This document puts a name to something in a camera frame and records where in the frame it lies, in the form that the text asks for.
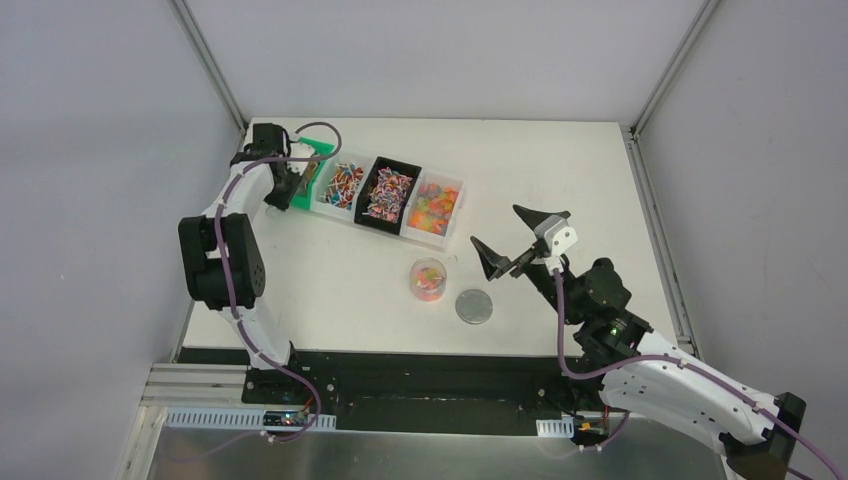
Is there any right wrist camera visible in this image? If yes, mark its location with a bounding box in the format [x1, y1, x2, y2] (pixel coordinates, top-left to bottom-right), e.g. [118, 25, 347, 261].
[533, 215, 578, 276]

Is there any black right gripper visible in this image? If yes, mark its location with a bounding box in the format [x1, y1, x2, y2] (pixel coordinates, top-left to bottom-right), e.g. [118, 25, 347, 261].
[469, 206, 583, 326]

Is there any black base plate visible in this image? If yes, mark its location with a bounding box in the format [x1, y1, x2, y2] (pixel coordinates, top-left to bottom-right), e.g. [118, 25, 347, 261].
[241, 350, 604, 436]

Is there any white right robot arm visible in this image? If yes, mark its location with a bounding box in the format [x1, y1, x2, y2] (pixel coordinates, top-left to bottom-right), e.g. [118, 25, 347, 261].
[470, 205, 806, 479]

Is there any green candy bin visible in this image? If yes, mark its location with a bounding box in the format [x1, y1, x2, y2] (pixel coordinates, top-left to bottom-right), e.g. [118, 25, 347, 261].
[290, 137, 335, 210]

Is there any white lollipop bin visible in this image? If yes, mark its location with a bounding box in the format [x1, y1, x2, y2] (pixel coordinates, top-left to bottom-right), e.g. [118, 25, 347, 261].
[310, 151, 376, 223]

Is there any clear jar lid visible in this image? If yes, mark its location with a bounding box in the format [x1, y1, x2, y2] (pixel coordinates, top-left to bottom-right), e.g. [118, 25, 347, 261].
[455, 289, 494, 325]

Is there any clear plastic jar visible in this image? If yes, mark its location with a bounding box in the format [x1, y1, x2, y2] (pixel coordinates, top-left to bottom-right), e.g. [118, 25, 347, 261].
[409, 258, 447, 302]

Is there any translucent plastic scoop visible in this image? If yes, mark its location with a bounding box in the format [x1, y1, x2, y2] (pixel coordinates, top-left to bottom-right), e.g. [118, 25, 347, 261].
[265, 205, 285, 221]

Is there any black swirl lollipop bin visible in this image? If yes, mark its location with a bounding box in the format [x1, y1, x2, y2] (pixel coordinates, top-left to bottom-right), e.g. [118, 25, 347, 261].
[354, 156, 422, 236]

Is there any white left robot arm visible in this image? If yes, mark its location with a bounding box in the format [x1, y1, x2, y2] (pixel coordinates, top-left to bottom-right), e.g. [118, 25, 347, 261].
[178, 123, 335, 405]

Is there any white star candy bin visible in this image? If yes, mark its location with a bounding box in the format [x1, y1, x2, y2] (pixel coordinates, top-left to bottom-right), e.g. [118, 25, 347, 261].
[399, 168, 467, 251]

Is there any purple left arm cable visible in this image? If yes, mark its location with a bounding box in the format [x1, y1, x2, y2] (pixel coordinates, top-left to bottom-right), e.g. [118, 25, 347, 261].
[213, 121, 344, 392]

